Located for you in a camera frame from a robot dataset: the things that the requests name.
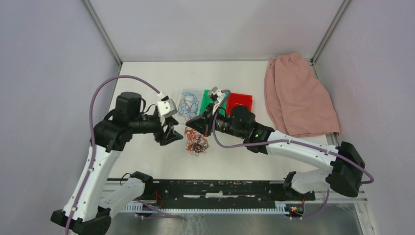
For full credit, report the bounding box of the white slotted cable duct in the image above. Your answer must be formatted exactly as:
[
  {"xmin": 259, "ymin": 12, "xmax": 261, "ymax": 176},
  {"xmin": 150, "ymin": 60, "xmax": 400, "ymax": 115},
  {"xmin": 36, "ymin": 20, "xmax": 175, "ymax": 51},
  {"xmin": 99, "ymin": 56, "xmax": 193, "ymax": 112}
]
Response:
[{"xmin": 120, "ymin": 202, "xmax": 289, "ymax": 215}]

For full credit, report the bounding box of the green plastic bin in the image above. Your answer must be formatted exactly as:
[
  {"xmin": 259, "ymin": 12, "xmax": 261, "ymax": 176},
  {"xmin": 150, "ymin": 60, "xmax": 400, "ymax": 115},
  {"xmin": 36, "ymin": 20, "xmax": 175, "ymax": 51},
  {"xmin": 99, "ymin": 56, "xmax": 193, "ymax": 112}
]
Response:
[{"xmin": 199, "ymin": 90, "xmax": 227, "ymax": 115}]

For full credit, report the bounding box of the clear plastic bin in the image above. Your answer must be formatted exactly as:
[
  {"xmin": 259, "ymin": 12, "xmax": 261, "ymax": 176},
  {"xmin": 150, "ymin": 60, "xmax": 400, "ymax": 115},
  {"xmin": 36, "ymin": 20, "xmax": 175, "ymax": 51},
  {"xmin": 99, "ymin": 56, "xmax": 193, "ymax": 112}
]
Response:
[{"xmin": 175, "ymin": 88, "xmax": 204, "ymax": 124}]

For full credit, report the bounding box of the orange cable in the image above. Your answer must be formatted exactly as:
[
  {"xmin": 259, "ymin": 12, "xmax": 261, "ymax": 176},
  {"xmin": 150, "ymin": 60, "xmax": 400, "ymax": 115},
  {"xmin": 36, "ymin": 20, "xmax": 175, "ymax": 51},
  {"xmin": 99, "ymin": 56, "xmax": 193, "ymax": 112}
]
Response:
[{"xmin": 184, "ymin": 126, "xmax": 210, "ymax": 157}]

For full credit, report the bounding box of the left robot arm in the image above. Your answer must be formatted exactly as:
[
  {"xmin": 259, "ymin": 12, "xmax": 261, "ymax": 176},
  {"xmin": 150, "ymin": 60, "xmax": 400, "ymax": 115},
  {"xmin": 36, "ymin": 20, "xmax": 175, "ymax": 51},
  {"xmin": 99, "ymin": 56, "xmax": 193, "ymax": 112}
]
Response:
[{"xmin": 51, "ymin": 92, "xmax": 183, "ymax": 235}]

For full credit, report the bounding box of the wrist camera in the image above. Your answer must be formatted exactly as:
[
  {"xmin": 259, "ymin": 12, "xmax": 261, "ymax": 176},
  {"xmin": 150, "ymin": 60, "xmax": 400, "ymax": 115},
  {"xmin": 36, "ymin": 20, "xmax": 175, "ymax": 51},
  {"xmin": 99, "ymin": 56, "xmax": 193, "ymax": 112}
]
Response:
[
  {"xmin": 208, "ymin": 87, "xmax": 227, "ymax": 110},
  {"xmin": 157, "ymin": 96, "xmax": 178, "ymax": 118}
]

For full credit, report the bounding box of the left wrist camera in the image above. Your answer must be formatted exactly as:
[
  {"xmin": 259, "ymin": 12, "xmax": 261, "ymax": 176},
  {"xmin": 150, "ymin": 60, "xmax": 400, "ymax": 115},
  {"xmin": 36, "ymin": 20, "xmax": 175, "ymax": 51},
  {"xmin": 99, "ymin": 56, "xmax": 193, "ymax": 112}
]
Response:
[{"xmin": 157, "ymin": 96, "xmax": 178, "ymax": 118}]

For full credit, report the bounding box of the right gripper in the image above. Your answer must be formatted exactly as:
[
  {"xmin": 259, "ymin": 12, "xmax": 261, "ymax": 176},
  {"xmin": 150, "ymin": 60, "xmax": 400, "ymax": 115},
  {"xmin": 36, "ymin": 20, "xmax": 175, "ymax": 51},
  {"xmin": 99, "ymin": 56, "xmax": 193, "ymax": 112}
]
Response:
[{"xmin": 185, "ymin": 103, "xmax": 246, "ymax": 139}]

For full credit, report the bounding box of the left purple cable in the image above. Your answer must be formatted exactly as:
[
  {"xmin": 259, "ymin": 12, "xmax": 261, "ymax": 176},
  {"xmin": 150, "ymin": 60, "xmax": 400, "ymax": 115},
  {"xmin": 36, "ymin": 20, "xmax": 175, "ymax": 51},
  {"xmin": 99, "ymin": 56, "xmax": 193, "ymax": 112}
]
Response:
[{"xmin": 64, "ymin": 75, "xmax": 184, "ymax": 235}]

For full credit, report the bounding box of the pink cloth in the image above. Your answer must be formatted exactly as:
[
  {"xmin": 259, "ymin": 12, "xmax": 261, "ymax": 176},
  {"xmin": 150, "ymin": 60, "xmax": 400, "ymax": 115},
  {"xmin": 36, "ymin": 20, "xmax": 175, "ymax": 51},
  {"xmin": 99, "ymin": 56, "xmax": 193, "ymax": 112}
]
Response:
[{"xmin": 264, "ymin": 52, "xmax": 340, "ymax": 138}]

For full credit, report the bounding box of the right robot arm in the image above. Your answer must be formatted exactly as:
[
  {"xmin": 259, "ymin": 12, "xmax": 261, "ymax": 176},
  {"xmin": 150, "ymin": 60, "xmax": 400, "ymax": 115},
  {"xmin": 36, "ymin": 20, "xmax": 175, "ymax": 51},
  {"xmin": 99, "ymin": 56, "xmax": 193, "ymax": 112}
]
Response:
[{"xmin": 185, "ymin": 104, "xmax": 368, "ymax": 200}]

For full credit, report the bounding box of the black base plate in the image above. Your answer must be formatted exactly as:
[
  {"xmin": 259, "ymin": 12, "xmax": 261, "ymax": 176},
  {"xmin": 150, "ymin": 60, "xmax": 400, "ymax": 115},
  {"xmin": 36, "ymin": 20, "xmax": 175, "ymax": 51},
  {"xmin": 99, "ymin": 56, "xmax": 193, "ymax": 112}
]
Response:
[{"xmin": 139, "ymin": 179, "xmax": 316, "ymax": 209}]

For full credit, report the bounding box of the red plastic bin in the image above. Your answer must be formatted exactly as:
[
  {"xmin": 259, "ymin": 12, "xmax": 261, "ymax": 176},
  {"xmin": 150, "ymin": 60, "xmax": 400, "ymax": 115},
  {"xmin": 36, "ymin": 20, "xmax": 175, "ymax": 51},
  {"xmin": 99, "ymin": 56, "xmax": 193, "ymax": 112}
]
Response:
[{"xmin": 226, "ymin": 93, "xmax": 253, "ymax": 115}]

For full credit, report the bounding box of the blue cable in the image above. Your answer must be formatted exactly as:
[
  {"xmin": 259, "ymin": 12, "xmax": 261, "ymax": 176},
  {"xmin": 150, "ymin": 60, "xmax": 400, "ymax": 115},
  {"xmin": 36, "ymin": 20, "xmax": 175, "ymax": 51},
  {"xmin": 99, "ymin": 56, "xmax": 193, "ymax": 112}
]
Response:
[
  {"xmin": 180, "ymin": 92, "xmax": 199, "ymax": 119},
  {"xmin": 178, "ymin": 100, "xmax": 193, "ymax": 119},
  {"xmin": 189, "ymin": 94, "xmax": 200, "ymax": 113}
]

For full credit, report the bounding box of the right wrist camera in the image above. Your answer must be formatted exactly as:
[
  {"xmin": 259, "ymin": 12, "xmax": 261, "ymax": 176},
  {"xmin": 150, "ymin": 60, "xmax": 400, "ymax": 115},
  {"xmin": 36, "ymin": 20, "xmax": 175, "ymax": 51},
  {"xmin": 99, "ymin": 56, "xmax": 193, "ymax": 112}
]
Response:
[{"xmin": 208, "ymin": 87, "xmax": 227, "ymax": 110}]

